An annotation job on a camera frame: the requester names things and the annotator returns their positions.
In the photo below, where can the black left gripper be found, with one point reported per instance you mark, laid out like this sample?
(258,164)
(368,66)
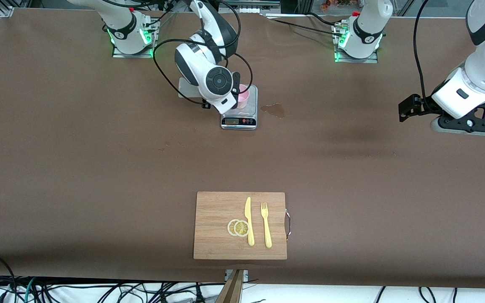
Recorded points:
(425,104)

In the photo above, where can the pink plastic cup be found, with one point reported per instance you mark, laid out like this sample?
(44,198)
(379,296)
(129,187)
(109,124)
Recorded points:
(244,99)

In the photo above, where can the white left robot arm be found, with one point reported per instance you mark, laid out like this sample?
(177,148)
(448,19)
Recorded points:
(366,25)

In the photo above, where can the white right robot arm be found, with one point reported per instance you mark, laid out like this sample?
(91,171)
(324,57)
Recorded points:
(198,69)

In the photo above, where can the silver digital kitchen scale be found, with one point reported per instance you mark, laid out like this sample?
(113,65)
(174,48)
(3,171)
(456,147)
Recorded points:
(239,122)

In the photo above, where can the white power strip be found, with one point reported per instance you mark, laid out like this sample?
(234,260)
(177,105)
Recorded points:
(246,9)

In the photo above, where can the yellow plastic knife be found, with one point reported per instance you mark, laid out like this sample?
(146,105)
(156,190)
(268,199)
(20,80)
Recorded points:
(247,210)

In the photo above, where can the bamboo cutting board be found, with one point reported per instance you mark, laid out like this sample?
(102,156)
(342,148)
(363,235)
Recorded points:
(213,210)

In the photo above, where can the lemon slice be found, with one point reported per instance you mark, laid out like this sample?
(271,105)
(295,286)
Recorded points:
(230,227)
(241,228)

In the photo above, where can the yellow plastic fork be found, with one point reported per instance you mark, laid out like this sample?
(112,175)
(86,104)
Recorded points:
(267,235)

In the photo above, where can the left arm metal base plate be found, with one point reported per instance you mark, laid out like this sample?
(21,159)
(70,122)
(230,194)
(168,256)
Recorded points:
(371,60)

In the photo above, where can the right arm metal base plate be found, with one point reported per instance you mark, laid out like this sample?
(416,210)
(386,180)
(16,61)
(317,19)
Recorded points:
(120,54)

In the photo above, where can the small metal bracket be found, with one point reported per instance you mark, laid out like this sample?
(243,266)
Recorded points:
(246,274)

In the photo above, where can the wooden post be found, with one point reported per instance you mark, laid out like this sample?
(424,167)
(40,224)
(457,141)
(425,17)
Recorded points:
(232,290)

